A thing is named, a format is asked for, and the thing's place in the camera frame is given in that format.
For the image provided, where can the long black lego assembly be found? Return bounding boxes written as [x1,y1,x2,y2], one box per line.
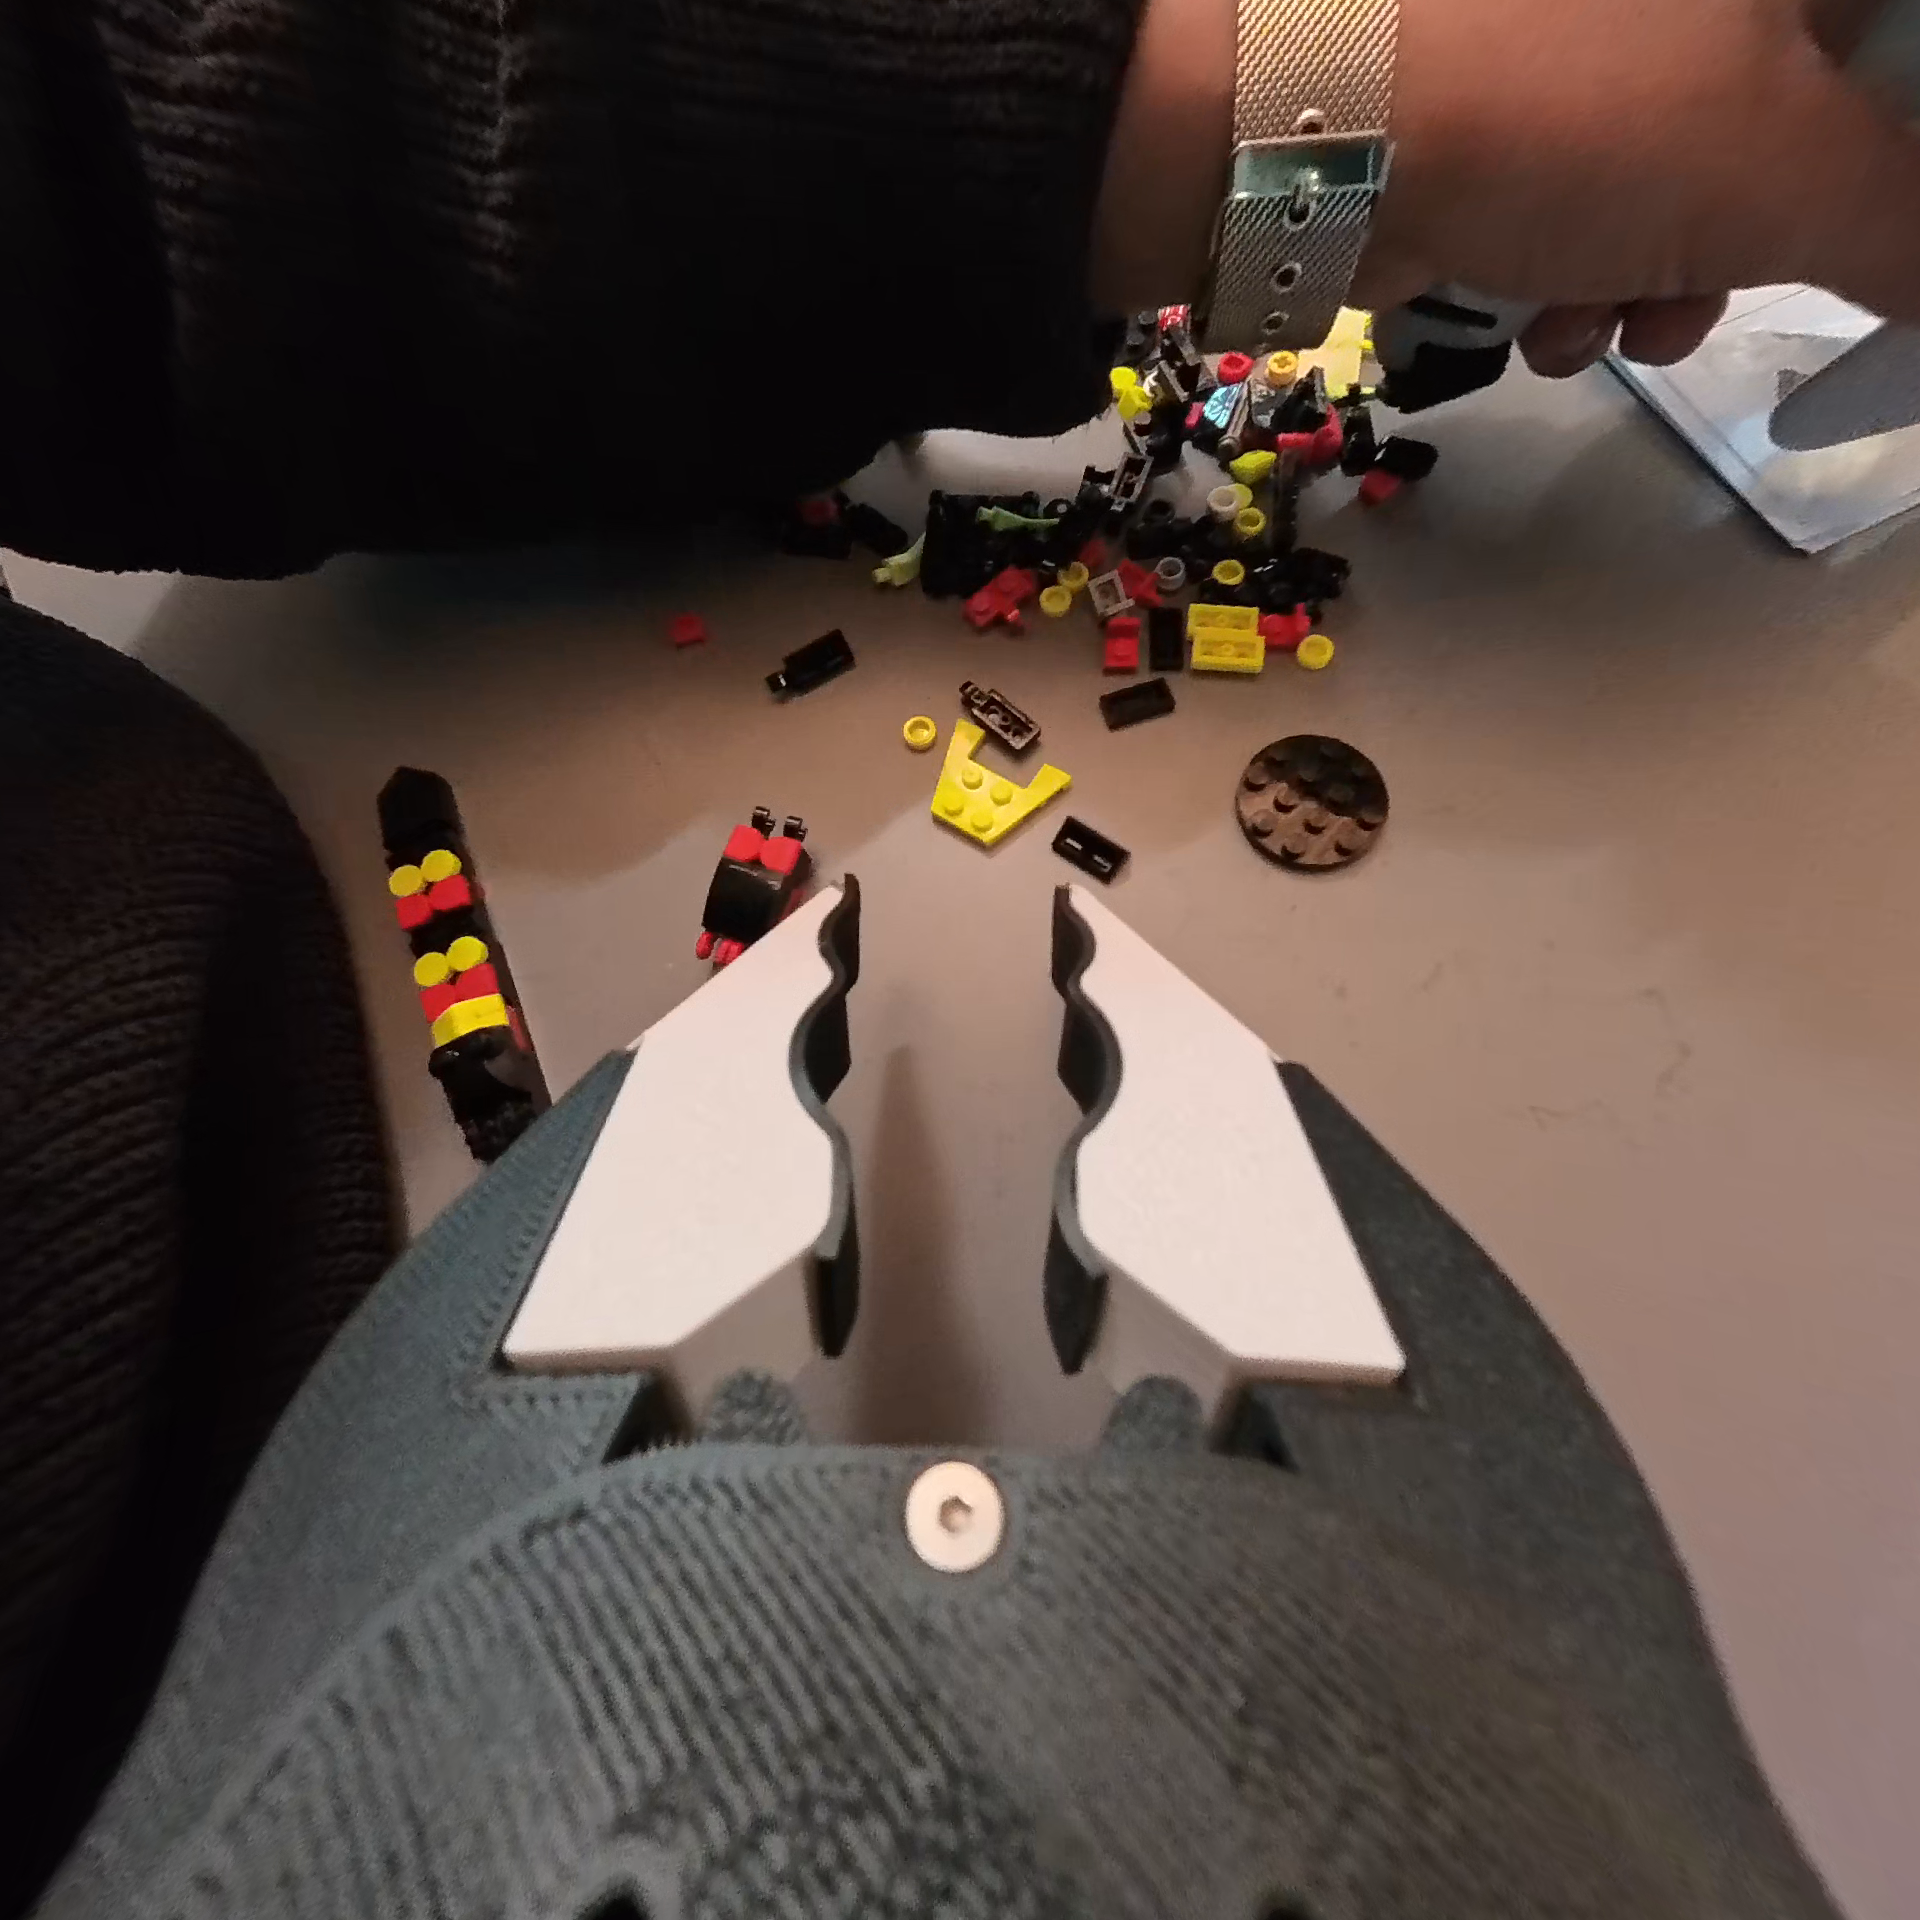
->
[375,766,553,1164]

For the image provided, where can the small black red lego assembly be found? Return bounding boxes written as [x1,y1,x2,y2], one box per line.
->
[696,808,818,970]

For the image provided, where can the person's left forearm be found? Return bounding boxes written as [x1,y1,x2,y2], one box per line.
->
[0,0,1248,579]

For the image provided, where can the yellow wedge lego plate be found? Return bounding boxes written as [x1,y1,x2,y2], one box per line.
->
[930,721,1075,856]

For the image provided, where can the black round lego plate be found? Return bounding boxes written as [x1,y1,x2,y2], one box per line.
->
[1234,737,1393,876]

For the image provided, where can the silver mesh watch band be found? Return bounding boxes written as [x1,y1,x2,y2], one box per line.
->
[1201,0,1404,354]

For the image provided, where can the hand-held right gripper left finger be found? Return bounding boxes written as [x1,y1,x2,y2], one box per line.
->
[499,873,866,1420]

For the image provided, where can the person's black knit sweater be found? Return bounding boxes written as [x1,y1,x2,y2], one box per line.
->
[0,592,400,1920]

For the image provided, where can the lego instruction booklet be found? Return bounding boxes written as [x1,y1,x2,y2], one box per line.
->
[1605,285,1920,558]

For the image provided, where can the pile of loose lego pieces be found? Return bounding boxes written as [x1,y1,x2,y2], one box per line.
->
[779,300,1442,677]

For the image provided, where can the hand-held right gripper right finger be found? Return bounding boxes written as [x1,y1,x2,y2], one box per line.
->
[1043,883,1409,1430]

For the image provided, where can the person's left hand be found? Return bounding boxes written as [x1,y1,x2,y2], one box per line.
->
[1357,0,1920,378]

